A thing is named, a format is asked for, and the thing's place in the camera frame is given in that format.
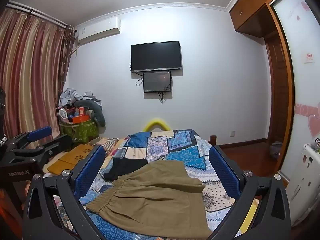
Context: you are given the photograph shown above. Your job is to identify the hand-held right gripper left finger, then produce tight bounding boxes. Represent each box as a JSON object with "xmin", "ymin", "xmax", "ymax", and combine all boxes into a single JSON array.
[{"xmin": 24, "ymin": 145, "xmax": 110, "ymax": 240}]

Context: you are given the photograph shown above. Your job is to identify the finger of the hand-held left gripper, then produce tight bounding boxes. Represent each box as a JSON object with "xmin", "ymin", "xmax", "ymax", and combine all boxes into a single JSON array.
[
  {"xmin": 6, "ymin": 127, "xmax": 53, "ymax": 153},
  {"xmin": 12, "ymin": 134, "xmax": 75, "ymax": 164}
]

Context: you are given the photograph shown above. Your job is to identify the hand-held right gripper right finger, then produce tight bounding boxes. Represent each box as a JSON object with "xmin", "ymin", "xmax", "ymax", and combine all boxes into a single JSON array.
[{"xmin": 209, "ymin": 145, "xmax": 292, "ymax": 240}]

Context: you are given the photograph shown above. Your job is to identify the khaki pants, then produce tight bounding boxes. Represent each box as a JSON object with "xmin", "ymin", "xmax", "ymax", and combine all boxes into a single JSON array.
[{"xmin": 86, "ymin": 160, "xmax": 212, "ymax": 240}]

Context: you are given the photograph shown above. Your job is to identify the yellow wooden lap desk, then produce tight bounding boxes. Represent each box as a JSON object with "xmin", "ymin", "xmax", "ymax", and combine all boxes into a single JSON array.
[{"xmin": 47, "ymin": 144, "xmax": 94, "ymax": 176}]

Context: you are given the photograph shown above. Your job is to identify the striped cloth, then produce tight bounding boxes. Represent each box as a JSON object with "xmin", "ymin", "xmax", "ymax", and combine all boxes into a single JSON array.
[{"xmin": 96, "ymin": 137, "xmax": 120, "ymax": 156}]

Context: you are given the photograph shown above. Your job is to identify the black garment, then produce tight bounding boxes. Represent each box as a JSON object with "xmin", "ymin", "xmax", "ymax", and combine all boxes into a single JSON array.
[{"xmin": 104, "ymin": 156, "xmax": 148, "ymax": 181}]

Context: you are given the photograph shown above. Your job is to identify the green storage box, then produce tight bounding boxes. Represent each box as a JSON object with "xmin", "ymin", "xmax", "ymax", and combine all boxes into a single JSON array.
[{"xmin": 59, "ymin": 119, "xmax": 99, "ymax": 146}]

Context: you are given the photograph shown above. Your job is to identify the orange box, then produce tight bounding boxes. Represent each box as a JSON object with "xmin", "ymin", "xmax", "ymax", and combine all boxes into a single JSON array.
[{"xmin": 72, "ymin": 115, "xmax": 90, "ymax": 124}]

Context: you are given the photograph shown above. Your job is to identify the blue patchwork quilt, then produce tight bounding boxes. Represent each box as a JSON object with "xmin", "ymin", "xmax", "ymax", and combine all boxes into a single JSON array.
[{"xmin": 54, "ymin": 129, "xmax": 240, "ymax": 240}]

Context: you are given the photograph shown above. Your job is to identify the orange yellow plush blanket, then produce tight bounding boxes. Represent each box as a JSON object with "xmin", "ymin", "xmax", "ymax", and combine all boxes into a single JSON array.
[{"xmin": 239, "ymin": 197, "xmax": 260, "ymax": 239}]

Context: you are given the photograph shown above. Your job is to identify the grey bag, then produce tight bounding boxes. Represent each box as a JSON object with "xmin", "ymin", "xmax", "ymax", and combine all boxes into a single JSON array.
[{"xmin": 269, "ymin": 141, "xmax": 284, "ymax": 161}]

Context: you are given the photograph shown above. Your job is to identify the striped pink curtain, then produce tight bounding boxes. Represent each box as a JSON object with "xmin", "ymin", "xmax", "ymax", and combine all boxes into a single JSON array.
[{"xmin": 0, "ymin": 7, "xmax": 76, "ymax": 142}]

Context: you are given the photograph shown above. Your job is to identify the wooden door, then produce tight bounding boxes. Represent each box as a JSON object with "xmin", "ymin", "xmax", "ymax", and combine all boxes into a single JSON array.
[{"xmin": 264, "ymin": 4, "xmax": 295, "ymax": 172}]

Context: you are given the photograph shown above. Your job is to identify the white air conditioner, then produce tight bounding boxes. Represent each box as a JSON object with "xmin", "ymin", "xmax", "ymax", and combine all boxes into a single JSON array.
[{"xmin": 75, "ymin": 17, "xmax": 121, "ymax": 46}]

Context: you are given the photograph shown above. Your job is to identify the frosted sliding wardrobe door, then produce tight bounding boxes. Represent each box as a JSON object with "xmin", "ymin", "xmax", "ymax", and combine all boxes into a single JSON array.
[{"xmin": 272, "ymin": 0, "xmax": 320, "ymax": 180}]

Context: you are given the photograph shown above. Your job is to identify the curtain rod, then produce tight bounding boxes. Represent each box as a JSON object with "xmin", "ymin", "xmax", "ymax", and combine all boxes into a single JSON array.
[{"xmin": 6, "ymin": 1, "xmax": 75, "ymax": 32}]

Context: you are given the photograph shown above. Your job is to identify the wooden overhead cabinet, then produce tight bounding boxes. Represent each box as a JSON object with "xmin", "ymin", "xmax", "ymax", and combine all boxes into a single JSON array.
[{"xmin": 229, "ymin": 0, "xmax": 293, "ymax": 38}]

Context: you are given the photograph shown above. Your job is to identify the yellow foam ring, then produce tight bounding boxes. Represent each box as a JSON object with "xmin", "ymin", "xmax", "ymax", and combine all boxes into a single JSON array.
[{"xmin": 143, "ymin": 118, "xmax": 171, "ymax": 132}]

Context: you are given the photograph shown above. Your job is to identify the small black wall monitor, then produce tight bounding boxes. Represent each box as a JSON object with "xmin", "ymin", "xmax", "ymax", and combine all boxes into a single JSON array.
[{"xmin": 143, "ymin": 71, "xmax": 172, "ymax": 93}]

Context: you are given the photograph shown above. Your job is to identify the black wall television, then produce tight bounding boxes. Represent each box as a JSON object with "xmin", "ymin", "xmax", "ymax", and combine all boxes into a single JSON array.
[{"xmin": 131, "ymin": 41, "xmax": 183, "ymax": 73}]

